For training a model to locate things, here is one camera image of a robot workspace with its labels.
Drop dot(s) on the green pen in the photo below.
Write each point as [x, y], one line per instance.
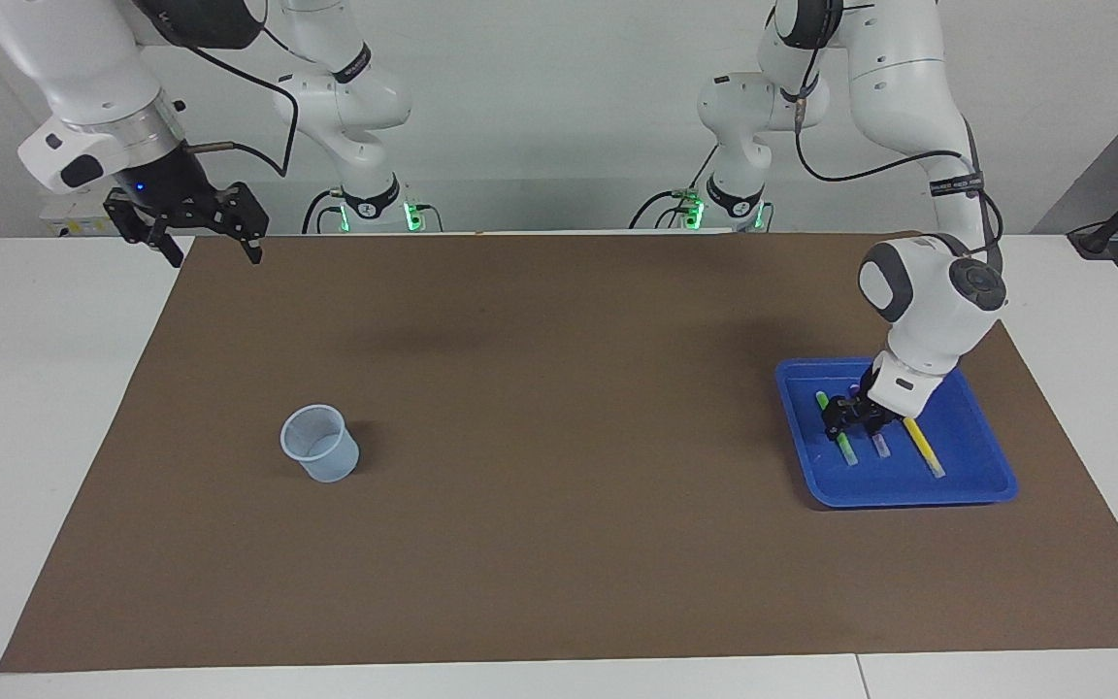
[848, 451]

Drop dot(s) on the blue plastic tray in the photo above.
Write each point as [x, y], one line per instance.
[908, 485]

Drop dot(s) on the brown table mat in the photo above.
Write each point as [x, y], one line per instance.
[559, 485]

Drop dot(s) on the translucent plastic cup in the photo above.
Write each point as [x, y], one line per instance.
[326, 456]

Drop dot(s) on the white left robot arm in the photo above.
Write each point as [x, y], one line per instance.
[908, 97]

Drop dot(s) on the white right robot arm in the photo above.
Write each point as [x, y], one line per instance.
[83, 58]

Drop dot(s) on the yellow pen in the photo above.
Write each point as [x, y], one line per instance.
[923, 447]

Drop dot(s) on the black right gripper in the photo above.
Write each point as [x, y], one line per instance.
[176, 194]

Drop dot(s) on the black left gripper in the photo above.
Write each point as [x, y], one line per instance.
[879, 400]

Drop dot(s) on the purple pen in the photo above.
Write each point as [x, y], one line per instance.
[880, 447]

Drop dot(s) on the white power box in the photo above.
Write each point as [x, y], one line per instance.
[64, 225]

